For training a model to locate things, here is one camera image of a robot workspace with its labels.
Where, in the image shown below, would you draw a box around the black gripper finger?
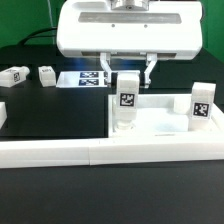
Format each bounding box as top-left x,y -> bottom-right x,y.
100,52 -> 112,87
144,53 -> 158,88

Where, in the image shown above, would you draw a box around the white square tabletop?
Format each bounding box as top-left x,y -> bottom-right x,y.
108,94 -> 224,143

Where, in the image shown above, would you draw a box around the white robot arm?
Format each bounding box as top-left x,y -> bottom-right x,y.
56,0 -> 203,87

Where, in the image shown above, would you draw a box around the white sheet with tag markers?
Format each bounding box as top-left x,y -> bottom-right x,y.
55,69 -> 141,89

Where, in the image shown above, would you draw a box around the white front fence bar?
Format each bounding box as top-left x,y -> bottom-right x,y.
0,136 -> 224,169

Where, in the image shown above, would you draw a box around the white fence bar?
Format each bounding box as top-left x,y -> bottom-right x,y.
0,102 -> 7,129
0,136 -> 224,169

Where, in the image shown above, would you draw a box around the white left fence bar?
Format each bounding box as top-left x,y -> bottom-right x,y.
0,102 -> 7,129

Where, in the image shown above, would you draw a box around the black cable at base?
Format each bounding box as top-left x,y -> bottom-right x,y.
17,26 -> 60,46

